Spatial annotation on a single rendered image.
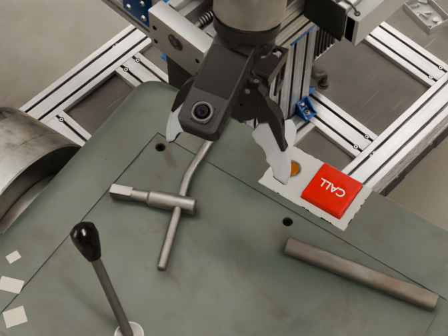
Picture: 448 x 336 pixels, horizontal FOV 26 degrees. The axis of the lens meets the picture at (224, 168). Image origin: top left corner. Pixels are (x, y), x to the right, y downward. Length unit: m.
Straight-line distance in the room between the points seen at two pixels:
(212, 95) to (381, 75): 1.79
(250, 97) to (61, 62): 2.05
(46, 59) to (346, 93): 0.96
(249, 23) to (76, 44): 2.14
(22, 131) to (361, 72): 1.50
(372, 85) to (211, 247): 1.54
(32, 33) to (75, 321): 2.01
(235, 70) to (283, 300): 0.35
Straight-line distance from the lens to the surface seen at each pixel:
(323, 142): 2.61
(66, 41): 3.11
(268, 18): 0.98
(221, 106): 0.99
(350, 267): 1.23
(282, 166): 1.09
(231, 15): 0.98
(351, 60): 2.78
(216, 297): 1.23
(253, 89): 1.03
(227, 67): 1.00
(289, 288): 1.24
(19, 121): 1.46
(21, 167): 1.37
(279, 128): 1.05
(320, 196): 1.29
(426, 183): 2.83
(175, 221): 1.26
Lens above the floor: 2.37
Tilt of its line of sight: 58 degrees down
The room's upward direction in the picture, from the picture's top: straight up
